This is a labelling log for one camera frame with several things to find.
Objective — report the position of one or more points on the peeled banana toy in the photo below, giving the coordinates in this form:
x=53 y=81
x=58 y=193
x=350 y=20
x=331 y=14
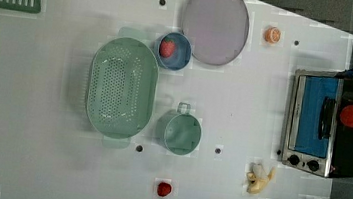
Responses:
x=258 y=178

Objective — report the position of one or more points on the orange half slice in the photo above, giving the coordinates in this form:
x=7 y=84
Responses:
x=272 y=35

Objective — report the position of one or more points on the green cup with handle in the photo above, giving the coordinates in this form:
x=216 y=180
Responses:
x=178 y=130

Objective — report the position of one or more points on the blue bowl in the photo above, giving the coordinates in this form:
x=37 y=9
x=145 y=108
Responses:
x=181 y=56

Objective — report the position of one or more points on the black silver toaster oven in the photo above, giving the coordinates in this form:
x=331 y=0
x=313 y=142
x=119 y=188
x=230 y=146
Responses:
x=316 y=141

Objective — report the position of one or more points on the green perforated colander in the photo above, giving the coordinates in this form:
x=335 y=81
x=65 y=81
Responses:
x=121 y=88

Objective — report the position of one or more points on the strawberry in blue bowl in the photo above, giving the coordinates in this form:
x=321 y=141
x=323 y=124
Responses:
x=167 y=48

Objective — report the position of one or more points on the red strawberry on table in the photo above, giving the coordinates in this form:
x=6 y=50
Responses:
x=164 y=189

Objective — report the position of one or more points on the lavender round plate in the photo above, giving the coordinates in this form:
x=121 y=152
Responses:
x=217 y=29

